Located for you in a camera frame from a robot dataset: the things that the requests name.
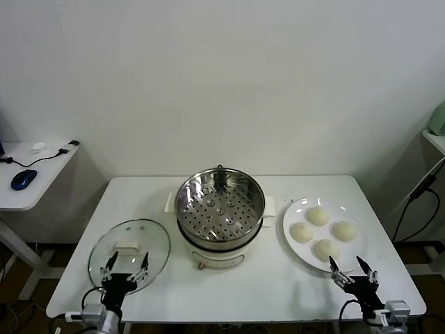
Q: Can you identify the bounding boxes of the blue computer mouse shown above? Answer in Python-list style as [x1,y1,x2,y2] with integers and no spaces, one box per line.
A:
[10,168,38,191]

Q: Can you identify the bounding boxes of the white strip with black adapter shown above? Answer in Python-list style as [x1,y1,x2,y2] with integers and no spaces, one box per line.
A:
[392,161,445,213]

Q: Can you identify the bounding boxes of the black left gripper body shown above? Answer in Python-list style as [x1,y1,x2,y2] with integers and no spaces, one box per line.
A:
[103,273,137,316]

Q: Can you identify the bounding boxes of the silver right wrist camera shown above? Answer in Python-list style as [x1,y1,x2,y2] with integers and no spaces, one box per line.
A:
[373,301,410,326]

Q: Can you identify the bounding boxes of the round glass pot lid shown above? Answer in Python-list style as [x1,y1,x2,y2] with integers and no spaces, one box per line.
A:
[88,218,172,296]

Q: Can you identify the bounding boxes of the white side table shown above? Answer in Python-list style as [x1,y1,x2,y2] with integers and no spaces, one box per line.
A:
[421,128,445,156]

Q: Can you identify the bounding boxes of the white side desk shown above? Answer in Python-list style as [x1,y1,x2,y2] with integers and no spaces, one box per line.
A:
[0,141,81,301]

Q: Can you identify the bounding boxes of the pale green appliance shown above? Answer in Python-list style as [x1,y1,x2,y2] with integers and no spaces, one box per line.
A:
[426,100,445,136]

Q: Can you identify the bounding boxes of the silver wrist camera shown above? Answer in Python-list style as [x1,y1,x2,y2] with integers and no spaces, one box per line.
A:
[65,303,106,323]
[373,301,410,326]

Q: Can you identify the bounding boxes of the round white plate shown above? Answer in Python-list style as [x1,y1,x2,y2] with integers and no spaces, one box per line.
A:
[282,197,369,273]

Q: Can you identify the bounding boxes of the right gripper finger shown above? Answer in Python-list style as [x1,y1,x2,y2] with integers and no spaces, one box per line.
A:
[357,256,378,282]
[329,256,354,287]

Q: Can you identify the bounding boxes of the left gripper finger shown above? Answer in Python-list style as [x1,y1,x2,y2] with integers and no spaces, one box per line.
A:
[99,251,119,283]
[127,251,150,283]

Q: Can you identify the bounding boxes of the white steamed baozi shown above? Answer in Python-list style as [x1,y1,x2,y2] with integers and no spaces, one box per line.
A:
[332,221,358,242]
[312,239,341,262]
[290,222,314,243]
[306,207,330,226]

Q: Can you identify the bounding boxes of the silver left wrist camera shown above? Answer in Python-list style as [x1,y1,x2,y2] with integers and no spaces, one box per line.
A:
[65,303,106,323]

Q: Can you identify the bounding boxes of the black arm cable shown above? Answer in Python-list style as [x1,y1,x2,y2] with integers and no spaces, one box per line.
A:
[340,299,366,324]
[81,287,105,314]

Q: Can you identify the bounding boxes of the black cable with adapter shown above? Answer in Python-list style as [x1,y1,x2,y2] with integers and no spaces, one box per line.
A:
[0,140,80,168]

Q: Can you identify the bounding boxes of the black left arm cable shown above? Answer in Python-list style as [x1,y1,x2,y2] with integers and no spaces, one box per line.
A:
[81,287,105,314]

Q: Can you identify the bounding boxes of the perforated steel steamer basket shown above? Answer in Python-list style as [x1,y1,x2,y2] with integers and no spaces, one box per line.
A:
[163,168,277,252]

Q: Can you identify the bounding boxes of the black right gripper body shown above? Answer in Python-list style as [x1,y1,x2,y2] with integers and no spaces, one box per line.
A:
[343,276,385,312]

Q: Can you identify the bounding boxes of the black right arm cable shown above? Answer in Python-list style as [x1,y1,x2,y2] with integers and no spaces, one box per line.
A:
[340,299,366,324]

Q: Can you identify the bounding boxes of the black hanging cable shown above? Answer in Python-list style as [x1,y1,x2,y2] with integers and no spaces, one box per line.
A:
[391,187,441,243]

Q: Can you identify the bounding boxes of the white electric cooker pot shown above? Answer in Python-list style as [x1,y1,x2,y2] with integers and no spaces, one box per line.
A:
[177,217,265,271]

